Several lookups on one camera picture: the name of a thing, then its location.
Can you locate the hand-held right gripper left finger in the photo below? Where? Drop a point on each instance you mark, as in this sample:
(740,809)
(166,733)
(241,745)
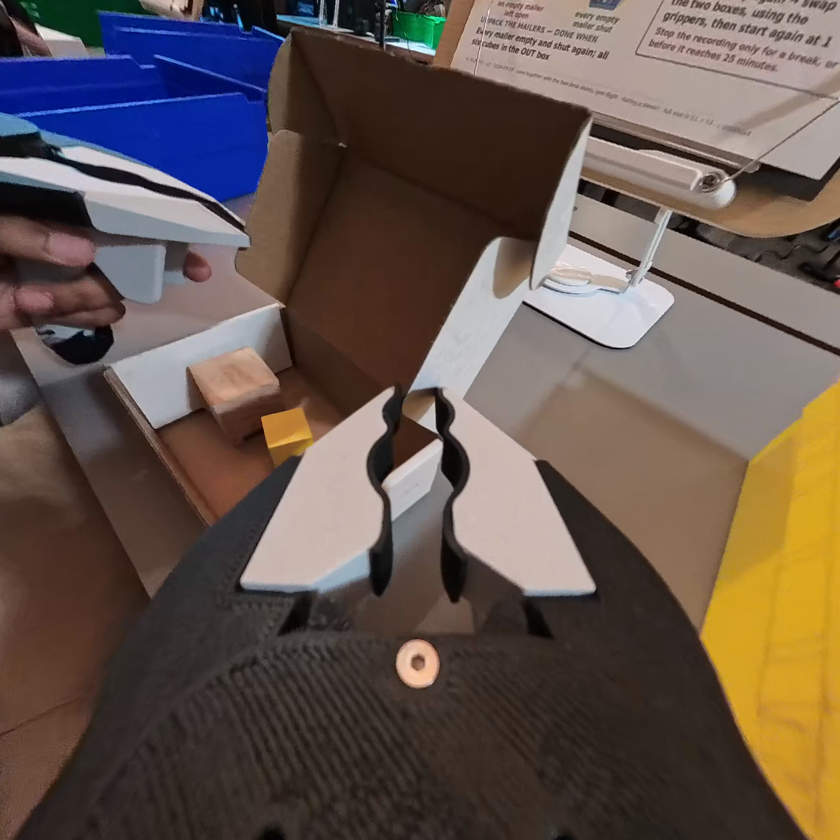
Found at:
(315,525)

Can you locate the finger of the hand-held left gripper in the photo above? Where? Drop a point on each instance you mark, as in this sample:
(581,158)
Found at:
(164,220)
(98,161)

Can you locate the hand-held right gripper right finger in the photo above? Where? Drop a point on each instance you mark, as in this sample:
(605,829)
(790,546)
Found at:
(518,525)

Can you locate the yellow cube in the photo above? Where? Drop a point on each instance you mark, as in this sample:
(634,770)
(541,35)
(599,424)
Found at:
(289,433)

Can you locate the cardboard mailer box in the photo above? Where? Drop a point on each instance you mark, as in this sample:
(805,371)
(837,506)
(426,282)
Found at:
(407,229)

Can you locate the person's left hand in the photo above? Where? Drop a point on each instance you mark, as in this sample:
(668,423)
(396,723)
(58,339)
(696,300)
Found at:
(52,295)

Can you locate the blue plastic bin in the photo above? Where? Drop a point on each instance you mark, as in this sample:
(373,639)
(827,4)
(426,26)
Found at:
(197,46)
(164,144)

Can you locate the green plastic bin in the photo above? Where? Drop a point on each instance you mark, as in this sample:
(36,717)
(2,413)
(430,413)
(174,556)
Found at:
(420,29)
(65,26)

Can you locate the wooden cube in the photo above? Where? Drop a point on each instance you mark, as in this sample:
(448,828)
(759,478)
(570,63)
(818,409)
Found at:
(236,387)

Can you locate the yellow plastic bin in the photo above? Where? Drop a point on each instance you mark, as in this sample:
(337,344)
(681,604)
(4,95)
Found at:
(787,590)

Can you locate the person's beige trousers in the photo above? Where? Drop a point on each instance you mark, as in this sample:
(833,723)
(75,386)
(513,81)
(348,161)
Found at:
(52,623)

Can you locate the cardboard instruction board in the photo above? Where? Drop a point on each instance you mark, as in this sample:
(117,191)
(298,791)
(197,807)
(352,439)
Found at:
(656,65)

